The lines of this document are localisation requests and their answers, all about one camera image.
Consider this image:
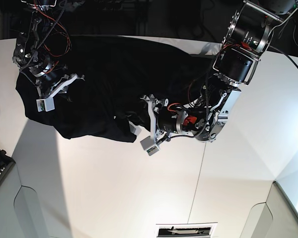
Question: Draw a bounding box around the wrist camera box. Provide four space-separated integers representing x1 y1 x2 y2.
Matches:
140 136 160 156
36 97 55 112

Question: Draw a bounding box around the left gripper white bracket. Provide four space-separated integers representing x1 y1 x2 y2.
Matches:
129 94 170 144

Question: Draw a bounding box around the black graphic t-shirt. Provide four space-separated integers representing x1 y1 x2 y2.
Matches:
16 36 211 143

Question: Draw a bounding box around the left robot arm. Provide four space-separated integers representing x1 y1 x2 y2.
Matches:
141 0 298 148

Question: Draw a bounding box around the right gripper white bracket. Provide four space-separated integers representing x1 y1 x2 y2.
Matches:
41 73 85 99

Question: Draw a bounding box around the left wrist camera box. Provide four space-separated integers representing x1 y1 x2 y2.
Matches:
140 136 160 156

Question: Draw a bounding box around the printed paper label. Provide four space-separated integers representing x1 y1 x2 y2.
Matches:
156 222 218 238

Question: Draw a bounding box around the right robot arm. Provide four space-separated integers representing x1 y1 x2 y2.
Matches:
12 0 85 102

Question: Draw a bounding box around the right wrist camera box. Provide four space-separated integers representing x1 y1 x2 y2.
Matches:
36 97 55 112

